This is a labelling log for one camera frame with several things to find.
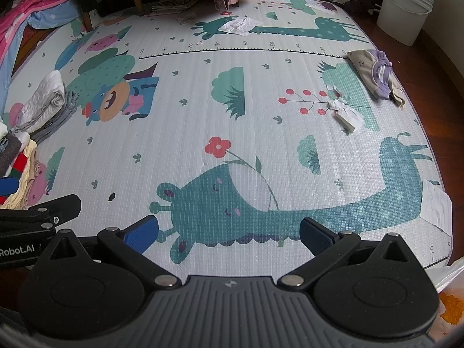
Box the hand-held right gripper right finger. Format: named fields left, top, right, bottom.
left=277, top=217, right=416, bottom=291

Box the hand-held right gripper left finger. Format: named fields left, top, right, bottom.
left=47, top=215, right=182, bottom=291

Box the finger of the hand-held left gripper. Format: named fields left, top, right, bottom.
left=0, top=194, right=82, bottom=231
left=0, top=176, right=19, bottom=198

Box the purple and beige sweatshirt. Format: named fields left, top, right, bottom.
left=347, top=48, right=405, bottom=108

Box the pile of folded clothes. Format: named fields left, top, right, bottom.
left=0, top=121, right=41, bottom=211

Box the folded grey knit garment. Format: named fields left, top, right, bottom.
left=32, top=90, right=81, bottom=142

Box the folded white quilted garment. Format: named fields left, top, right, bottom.
left=15, top=70, right=66, bottom=131

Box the flat white paper sheet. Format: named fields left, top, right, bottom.
left=420, top=179, right=452, bottom=233

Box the folded white paper towel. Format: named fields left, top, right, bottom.
left=331, top=101, right=365, bottom=133

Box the cartoon animal printed play mat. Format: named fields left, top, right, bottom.
left=11, top=0, right=454, bottom=272

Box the clear plastic bag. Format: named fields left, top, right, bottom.
left=424, top=255, right=464, bottom=329

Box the pink and blue printed blanket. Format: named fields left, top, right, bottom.
left=0, top=0, right=85, bottom=93

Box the large crumpled white paper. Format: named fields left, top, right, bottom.
left=218, top=15, right=264, bottom=37

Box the stack of magazines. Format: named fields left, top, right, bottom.
left=149, top=0, right=199, bottom=17

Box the white bucket with teal rim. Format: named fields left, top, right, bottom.
left=376, top=0, right=441, bottom=47

